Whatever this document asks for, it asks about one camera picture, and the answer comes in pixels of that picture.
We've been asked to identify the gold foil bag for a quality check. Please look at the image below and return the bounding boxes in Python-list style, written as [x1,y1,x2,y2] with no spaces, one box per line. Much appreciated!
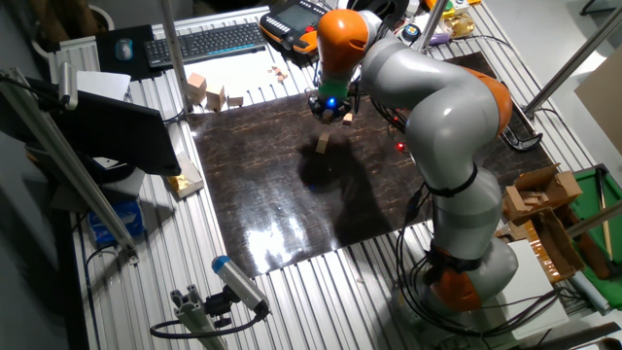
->
[442,13,477,40]

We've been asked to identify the white paper sheet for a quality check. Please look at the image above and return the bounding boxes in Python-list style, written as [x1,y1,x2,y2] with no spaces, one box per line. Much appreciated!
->
[76,70,133,102]

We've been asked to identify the green felt mat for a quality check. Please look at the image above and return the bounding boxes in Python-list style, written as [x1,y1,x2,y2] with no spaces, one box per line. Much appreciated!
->
[569,163,622,311]

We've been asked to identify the black plastic frame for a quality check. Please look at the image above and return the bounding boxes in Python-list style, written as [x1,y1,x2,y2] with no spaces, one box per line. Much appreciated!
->
[498,96,544,152]

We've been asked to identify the white flat board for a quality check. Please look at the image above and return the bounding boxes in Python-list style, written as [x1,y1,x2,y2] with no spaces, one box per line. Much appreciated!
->
[485,238,570,341]

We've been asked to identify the dark marble pattern mat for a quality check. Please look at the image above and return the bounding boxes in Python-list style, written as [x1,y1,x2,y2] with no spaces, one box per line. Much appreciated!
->
[187,51,556,279]

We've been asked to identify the small wooden planks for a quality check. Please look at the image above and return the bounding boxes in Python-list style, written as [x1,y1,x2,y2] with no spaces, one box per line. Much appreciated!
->
[518,190,549,210]

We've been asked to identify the black computer keyboard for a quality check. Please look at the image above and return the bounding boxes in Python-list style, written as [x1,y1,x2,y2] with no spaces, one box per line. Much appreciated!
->
[144,21,268,69]

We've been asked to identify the white button box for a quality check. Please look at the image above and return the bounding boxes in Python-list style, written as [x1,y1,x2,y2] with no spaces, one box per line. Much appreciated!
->
[423,0,471,19]

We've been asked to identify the grey rolled tube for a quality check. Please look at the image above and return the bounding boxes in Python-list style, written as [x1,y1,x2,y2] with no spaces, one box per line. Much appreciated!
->
[568,269,611,316]

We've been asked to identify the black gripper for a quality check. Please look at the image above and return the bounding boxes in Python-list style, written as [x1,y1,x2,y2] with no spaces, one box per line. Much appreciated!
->
[309,95,354,124]

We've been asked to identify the black camera cable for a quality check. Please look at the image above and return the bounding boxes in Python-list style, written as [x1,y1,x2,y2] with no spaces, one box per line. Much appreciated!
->
[149,310,271,340]

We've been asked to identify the short aluminium extrusion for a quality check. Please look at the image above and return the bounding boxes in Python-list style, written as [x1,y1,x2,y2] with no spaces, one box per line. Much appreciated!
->
[169,284,229,350]

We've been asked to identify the small box gold foil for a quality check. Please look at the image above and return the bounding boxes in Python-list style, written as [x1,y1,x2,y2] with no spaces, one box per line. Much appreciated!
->
[165,151,206,200]

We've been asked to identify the small wooden pieces pile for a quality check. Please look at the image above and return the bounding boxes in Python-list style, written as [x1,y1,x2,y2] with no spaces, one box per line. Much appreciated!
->
[267,64,290,85]

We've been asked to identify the silver camera blue cap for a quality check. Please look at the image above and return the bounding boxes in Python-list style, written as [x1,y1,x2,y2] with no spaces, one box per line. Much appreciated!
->
[211,254,272,316]

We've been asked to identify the black flat monitor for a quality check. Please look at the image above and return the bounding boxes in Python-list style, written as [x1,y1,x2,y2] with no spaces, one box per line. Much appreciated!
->
[23,76,183,178]

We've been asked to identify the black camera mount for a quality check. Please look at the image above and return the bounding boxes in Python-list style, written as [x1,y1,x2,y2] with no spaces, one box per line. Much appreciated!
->
[202,286,235,330]

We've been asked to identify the tan cardboard sheet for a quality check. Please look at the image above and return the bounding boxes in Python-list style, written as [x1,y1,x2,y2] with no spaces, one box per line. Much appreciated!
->
[573,46,622,158]

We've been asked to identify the black mouse pad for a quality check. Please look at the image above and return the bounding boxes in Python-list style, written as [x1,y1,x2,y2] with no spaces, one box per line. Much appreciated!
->
[94,23,164,83]

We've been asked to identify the orange black teach pendant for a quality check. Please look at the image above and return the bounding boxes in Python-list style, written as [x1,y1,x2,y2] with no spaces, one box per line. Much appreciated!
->
[259,0,328,54]

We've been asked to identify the thin wooden stick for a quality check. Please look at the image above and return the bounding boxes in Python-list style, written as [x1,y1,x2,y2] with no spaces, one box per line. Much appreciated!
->
[595,167,615,263]

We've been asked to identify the grey computer mouse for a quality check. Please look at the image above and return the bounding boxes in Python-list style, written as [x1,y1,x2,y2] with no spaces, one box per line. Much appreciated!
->
[115,37,135,62]

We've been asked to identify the round black yellow gadget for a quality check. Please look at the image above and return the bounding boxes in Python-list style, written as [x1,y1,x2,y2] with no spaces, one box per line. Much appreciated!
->
[401,22,423,43]

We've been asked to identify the blue tissue pack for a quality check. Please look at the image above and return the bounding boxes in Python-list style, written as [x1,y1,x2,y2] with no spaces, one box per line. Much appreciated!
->
[87,198,146,248]

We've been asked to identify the black filament spool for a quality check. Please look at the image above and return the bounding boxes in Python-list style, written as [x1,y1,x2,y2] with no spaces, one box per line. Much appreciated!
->
[349,0,411,25]

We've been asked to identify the green wrist adapter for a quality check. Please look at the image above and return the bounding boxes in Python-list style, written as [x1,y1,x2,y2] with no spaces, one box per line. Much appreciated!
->
[318,80,350,101]

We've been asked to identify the aluminium frame post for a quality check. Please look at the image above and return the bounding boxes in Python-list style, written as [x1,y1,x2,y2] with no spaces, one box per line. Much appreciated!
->
[158,0,193,116]
[523,7,622,117]
[565,198,622,239]
[416,0,451,50]
[0,67,141,266]

